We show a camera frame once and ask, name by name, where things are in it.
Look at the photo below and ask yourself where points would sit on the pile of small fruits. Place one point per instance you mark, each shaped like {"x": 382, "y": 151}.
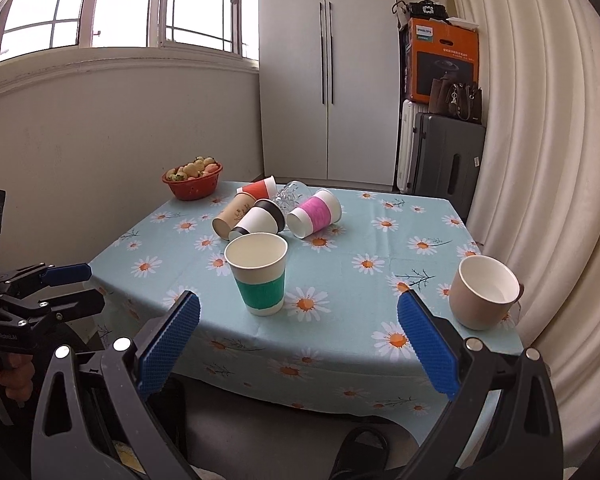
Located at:
{"x": 195, "y": 168}

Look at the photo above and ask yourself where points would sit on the person's left hand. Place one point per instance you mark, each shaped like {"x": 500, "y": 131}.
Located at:
{"x": 10, "y": 377}

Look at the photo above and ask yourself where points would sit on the black bag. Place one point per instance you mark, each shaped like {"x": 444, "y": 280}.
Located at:
{"x": 422, "y": 10}

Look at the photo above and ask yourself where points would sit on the blue daisy print tablecloth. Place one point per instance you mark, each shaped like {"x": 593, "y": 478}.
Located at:
{"x": 360, "y": 280}

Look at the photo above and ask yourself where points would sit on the clear glass cup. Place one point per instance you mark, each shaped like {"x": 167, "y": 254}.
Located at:
{"x": 290, "y": 195}

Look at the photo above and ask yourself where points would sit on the pink band paper cup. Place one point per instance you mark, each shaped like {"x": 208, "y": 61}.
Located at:
{"x": 316, "y": 212}

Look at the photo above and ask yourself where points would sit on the white frame window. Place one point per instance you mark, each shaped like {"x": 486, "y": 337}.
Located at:
{"x": 125, "y": 5}

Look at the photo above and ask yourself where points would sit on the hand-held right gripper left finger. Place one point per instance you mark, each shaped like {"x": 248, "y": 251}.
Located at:
{"x": 172, "y": 342}

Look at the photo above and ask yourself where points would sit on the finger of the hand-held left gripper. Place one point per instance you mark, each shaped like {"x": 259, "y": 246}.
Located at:
{"x": 75, "y": 305}
{"x": 67, "y": 273}

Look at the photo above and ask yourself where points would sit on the cream curtain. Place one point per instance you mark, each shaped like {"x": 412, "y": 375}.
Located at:
{"x": 545, "y": 160}

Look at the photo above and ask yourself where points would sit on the brown handbag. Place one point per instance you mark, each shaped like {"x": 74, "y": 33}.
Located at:
{"x": 455, "y": 100}

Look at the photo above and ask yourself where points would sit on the dark grey suitcase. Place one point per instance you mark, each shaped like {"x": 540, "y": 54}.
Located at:
{"x": 447, "y": 160}

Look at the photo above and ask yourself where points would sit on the white suitcase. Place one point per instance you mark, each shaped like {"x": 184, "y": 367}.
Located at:
{"x": 406, "y": 150}

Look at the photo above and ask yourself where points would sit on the brown paper cup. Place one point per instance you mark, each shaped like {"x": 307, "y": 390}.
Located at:
{"x": 232, "y": 215}

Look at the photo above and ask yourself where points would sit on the orange cardboard box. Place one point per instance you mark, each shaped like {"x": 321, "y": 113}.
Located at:
{"x": 442, "y": 55}

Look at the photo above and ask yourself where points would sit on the beige ceramic mug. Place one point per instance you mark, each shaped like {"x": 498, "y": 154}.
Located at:
{"x": 472, "y": 305}

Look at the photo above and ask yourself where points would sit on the black slipper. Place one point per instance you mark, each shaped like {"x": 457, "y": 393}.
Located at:
{"x": 360, "y": 452}

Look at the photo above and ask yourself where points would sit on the black and white paper cup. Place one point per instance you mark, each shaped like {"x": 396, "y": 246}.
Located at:
{"x": 260, "y": 220}

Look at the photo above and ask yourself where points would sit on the white wardrobe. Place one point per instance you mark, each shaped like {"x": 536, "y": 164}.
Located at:
{"x": 325, "y": 75}

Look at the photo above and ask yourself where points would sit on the red paper cup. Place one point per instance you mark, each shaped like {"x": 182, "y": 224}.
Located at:
{"x": 257, "y": 189}

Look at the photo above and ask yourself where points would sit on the green band paper cup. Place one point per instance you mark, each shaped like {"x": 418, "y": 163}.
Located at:
{"x": 260, "y": 287}

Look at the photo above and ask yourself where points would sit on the red plastic basket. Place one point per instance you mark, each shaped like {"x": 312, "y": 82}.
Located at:
{"x": 192, "y": 189}

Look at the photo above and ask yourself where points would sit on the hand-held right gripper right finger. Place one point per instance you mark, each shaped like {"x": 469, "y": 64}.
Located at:
{"x": 426, "y": 345}

